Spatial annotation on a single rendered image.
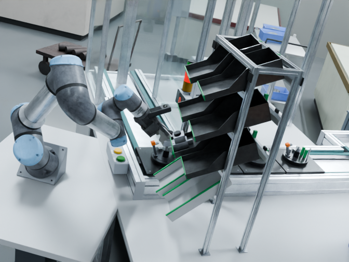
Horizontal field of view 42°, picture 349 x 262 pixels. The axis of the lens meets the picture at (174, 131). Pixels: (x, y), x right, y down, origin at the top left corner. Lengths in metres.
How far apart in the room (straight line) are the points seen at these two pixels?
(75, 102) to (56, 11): 5.38
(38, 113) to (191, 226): 0.80
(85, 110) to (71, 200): 0.53
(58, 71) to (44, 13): 5.40
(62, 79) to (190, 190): 0.67
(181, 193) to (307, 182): 0.81
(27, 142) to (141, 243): 0.62
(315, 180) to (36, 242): 1.41
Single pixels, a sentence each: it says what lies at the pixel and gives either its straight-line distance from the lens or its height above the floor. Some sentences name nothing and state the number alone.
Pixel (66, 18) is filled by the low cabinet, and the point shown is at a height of 0.29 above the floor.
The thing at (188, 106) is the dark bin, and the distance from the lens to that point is 1.82.
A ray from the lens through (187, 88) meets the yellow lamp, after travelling 2.23.
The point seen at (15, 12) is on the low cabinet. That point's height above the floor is 0.20.
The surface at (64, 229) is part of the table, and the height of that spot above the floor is 0.86.
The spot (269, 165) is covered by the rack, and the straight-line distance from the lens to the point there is 1.72.
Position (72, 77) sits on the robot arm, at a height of 1.47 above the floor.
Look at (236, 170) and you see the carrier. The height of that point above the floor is 0.97.
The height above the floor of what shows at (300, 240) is 0.86.
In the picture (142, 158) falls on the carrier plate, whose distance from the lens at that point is 2.17.
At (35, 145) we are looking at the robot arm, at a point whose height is 1.10.
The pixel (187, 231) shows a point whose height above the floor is 0.86.
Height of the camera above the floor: 2.09
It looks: 27 degrees down
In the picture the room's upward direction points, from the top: 12 degrees clockwise
